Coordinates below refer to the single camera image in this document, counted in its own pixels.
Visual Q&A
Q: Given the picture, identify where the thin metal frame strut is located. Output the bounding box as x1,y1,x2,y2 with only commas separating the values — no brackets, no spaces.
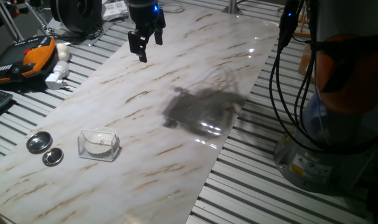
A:
25,2,53,35

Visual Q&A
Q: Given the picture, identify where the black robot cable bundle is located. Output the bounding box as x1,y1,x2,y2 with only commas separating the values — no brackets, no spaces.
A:
268,0,378,156

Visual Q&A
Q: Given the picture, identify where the black filament spool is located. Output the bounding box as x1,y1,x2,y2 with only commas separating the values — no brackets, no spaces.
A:
50,0,103,34

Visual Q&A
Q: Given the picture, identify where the white power strip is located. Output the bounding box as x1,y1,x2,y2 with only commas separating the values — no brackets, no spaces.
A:
102,0,129,22

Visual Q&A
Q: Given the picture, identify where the thick metal frame strut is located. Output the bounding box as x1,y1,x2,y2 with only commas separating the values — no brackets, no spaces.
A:
0,0,24,43

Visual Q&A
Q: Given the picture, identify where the cream egg-shaped object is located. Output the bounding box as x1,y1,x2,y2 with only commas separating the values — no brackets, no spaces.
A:
56,43,70,63

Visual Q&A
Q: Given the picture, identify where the marble pattern table mat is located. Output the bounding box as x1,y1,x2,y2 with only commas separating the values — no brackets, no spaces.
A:
0,5,281,224

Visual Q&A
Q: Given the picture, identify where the white power adapter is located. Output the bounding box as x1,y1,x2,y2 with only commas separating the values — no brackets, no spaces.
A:
45,60,70,90

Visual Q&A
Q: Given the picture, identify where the small round steel dish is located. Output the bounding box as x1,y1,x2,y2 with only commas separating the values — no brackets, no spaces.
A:
42,147,65,167

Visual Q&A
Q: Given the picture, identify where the white floral ceramic plate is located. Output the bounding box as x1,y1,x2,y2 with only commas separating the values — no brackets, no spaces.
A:
83,126,118,156

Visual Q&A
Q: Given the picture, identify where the orange black teach pendant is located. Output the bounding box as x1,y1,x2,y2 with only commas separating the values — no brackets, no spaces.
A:
0,35,59,85

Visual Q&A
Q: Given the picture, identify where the large round steel dish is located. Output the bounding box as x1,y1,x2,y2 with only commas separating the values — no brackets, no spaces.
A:
26,131,54,154

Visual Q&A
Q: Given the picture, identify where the white wire mesh basket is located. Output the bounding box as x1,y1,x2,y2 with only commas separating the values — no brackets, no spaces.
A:
77,129,121,163

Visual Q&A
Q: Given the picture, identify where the white power cable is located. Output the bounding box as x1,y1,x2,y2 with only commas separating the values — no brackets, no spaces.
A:
159,1,185,14

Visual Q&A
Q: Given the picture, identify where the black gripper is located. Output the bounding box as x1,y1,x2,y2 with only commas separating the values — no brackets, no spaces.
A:
125,0,166,63

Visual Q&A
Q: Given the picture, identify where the aluminium profile post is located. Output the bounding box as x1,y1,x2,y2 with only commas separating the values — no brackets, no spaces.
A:
222,0,242,15

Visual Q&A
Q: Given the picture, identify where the brown taped cardboard parcel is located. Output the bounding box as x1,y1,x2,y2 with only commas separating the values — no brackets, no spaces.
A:
297,43,316,82

